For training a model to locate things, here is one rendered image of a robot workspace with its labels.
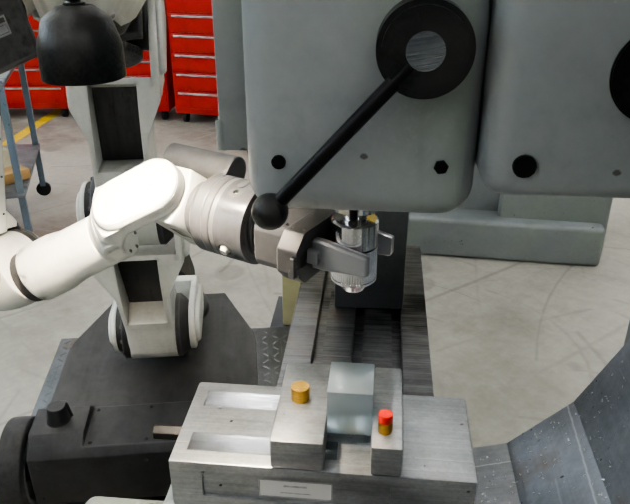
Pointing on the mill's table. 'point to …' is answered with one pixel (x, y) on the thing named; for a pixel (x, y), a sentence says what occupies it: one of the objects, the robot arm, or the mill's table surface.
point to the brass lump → (300, 392)
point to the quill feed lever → (443, 77)
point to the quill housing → (470, 89)
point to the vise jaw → (301, 420)
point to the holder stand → (383, 287)
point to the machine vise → (251, 486)
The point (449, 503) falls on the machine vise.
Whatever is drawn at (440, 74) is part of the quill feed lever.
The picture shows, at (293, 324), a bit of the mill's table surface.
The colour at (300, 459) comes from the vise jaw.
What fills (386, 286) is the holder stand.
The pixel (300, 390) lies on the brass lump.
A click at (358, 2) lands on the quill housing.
